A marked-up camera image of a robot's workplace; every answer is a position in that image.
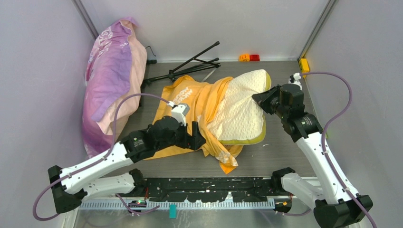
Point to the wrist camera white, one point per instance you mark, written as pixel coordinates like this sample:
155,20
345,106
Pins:
294,79
179,112

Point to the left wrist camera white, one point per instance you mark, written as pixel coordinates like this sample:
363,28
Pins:
179,112

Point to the red toy block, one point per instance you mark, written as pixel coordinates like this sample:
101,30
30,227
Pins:
254,57

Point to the pink purple pillow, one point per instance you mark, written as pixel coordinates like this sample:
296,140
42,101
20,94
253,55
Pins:
115,70

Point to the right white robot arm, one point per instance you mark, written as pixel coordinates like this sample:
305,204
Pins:
337,203

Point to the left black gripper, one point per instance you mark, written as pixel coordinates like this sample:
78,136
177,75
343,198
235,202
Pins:
194,141

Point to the teal block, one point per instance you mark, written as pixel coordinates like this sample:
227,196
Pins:
172,211

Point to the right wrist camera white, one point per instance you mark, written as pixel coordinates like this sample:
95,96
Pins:
294,79

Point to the yellow block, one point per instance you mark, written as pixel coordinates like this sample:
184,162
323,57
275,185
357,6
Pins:
304,66

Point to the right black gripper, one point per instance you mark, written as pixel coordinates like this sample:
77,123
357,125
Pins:
263,99

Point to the orange Mickey pillowcase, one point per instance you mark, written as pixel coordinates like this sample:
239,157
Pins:
203,99

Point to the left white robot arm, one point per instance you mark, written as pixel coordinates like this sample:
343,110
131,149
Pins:
77,183

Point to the orange toy block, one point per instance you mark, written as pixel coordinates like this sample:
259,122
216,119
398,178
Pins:
244,58

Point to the white slotted cable duct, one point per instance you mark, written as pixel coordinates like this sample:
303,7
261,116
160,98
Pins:
109,204

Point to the white quilted pillow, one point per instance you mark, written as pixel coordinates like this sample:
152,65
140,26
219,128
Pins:
239,119

